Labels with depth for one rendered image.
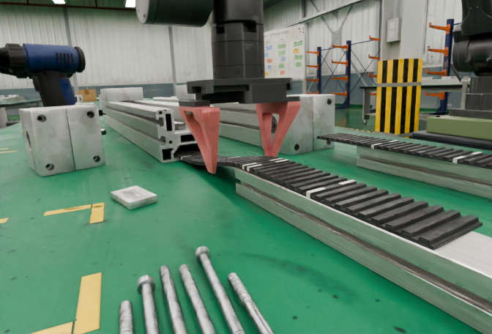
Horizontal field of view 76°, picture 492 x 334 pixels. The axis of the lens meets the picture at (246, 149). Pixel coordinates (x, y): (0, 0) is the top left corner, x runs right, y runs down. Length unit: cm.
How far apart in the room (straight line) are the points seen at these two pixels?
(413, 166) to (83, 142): 46
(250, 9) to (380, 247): 24
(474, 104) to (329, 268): 62
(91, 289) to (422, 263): 19
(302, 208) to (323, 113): 33
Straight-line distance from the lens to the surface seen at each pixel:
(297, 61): 624
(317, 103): 55
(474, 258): 20
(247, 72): 33
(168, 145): 52
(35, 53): 78
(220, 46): 34
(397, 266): 21
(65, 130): 54
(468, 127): 75
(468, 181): 40
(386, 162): 44
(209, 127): 31
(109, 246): 27
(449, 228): 21
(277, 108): 37
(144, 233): 28
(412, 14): 388
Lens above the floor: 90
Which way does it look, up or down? 11 degrees down
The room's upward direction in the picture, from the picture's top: 2 degrees counter-clockwise
